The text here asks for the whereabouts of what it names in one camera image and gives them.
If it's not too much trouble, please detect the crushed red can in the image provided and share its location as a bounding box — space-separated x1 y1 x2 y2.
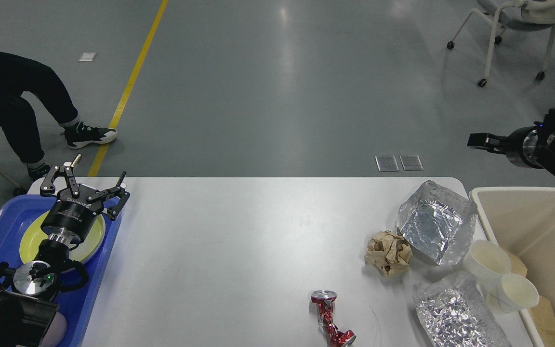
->
310 290 356 347

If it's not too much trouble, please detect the beige plastic bin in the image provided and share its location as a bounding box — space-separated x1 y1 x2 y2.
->
470 187 555 347

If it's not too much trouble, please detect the white wheeled chair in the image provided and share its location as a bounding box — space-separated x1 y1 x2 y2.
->
446 0 555 88

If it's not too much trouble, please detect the pink mug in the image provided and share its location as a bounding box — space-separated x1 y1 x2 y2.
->
39 312 68 347

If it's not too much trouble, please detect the brown paper bag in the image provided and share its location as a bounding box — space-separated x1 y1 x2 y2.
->
502 248 555 347

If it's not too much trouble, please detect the brown paper ball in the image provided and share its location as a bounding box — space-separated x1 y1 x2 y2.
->
364 230 413 277

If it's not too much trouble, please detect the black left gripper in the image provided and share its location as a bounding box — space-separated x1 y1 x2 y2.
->
40 155 131 244

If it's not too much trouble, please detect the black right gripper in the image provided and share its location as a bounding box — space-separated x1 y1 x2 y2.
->
467 127 542 169

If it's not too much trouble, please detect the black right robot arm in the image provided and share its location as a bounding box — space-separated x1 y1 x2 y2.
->
467 108 555 176

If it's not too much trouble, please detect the floor outlet cover plate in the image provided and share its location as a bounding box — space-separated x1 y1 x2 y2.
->
399 155 424 171

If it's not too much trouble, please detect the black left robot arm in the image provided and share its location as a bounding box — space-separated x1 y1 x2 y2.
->
0 157 130 347

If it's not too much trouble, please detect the yellow plastic plate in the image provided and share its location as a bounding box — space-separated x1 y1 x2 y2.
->
18 212 106 264

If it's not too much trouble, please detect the white paper cup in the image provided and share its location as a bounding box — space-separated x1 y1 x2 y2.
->
485 274 540 314
460 240 511 291

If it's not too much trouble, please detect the seated person in black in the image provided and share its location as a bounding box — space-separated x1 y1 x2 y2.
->
0 52 117 181

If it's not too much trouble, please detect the aluminium foil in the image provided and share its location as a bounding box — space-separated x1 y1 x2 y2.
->
395 180 477 266

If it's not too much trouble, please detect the blue plastic tray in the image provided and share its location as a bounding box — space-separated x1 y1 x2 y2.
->
0 195 124 347

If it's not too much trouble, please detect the pale green plate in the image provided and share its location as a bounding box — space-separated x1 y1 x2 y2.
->
68 227 106 265

